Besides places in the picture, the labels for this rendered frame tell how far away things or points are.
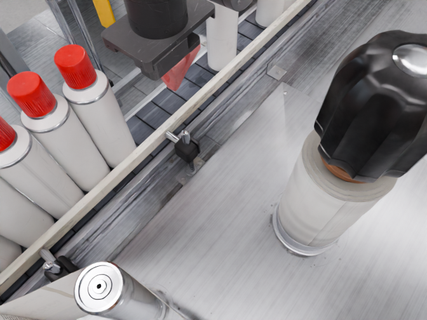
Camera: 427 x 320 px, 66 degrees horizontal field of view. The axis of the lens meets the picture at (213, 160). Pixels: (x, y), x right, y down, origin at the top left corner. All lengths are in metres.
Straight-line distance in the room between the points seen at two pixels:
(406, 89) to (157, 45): 0.21
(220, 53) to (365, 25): 0.38
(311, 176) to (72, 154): 0.27
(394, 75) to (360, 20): 0.64
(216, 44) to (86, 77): 0.26
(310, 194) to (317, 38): 0.51
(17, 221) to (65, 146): 0.10
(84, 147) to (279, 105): 0.32
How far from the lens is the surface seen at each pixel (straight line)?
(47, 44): 0.83
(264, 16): 0.69
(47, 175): 0.42
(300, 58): 0.73
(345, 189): 0.30
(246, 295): 0.44
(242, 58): 0.59
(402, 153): 0.25
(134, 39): 0.34
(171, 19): 0.32
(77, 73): 0.37
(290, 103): 0.58
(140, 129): 0.55
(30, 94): 0.36
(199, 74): 0.61
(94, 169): 0.47
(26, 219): 0.45
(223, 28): 0.55
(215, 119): 0.59
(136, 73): 0.51
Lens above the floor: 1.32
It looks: 61 degrees down
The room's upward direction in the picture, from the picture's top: 2 degrees counter-clockwise
